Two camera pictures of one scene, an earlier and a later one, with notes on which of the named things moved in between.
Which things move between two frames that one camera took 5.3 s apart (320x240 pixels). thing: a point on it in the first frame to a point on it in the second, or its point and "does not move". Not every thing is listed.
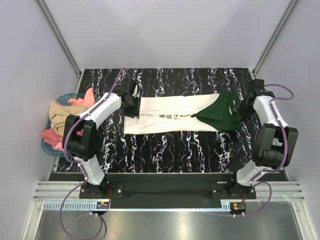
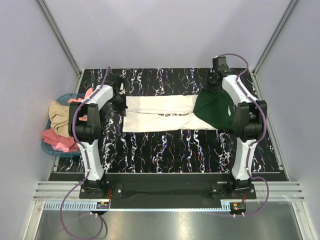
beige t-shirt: [58, 114] does not move
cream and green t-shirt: [184, 113] does not move
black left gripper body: [132, 108] to [118, 103]
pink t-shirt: [54, 139] does not move
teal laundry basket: [50, 149] does not move
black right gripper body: [244, 110] to [209, 83]
